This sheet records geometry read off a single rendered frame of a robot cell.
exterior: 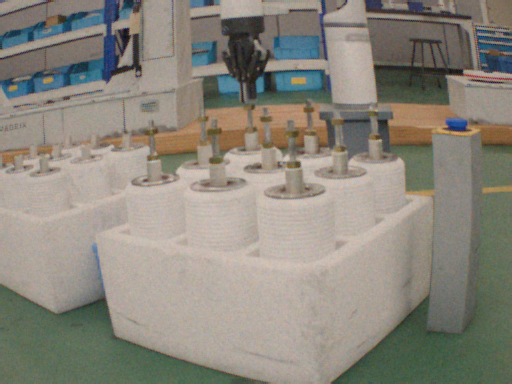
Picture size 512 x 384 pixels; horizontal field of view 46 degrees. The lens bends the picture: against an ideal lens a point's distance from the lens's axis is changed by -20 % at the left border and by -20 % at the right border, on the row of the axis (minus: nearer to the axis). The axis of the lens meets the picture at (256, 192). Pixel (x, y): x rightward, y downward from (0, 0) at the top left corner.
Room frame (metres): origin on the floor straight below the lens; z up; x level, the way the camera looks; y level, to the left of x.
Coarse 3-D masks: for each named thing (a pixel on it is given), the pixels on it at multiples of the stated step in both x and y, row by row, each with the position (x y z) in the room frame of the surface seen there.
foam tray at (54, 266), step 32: (0, 224) 1.21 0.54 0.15; (32, 224) 1.11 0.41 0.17; (64, 224) 1.14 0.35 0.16; (96, 224) 1.20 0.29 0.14; (0, 256) 1.23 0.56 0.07; (32, 256) 1.13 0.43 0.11; (64, 256) 1.13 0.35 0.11; (32, 288) 1.15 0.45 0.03; (64, 288) 1.11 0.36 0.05; (96, 288) 1.18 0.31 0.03
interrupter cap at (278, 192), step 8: (280, 184) 0.91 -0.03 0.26; (304, 184) 0.90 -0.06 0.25; (312, 184) 0.90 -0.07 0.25; (320, 184) 0.89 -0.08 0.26; (264, 192) 0.87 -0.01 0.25; (272, 192) 0.87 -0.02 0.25; (280, 192) 0.88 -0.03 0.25; (304, 192) 0.87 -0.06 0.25; (312, 192) 0.86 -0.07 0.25; (320, 192) 0.85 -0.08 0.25
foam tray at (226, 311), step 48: (96, 240) 1.00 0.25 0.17; (144, 240) 0.96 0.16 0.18; (336, 240) 0.90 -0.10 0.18; (384, 240) 0.92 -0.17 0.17; (144, 288) 0.94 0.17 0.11; (192, 288) 0.89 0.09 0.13; (240, 288) 0.84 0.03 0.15; (288, 288) 0.80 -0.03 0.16; (336, 288) 0.80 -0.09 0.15; (384, 288) 0.92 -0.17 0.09; (144, 336) 0.96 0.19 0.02; (192, 336) 0.89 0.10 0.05; (240, 336) 0.84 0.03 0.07; (288, 336) 0.80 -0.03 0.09; (336, 336) 0.81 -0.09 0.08; (384, 336) 0.93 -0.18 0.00
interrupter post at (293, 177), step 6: (300, 168) 0.87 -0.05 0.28; (288, 174) 0.87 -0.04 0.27; (294, 174) 0.87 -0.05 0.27; (300, 174) 0.87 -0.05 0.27; (288, 180) 0.87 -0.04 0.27; (294, 180) 0.87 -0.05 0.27; (300, 180) 0.87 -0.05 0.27; (288, 186) 0.87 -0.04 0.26; (294, 186) 0.87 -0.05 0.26; (300, 186) 0.87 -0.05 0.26; (288, 192) 0.87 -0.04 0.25; (294, 192) 0.87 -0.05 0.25; (300, 192) 0.87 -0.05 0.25
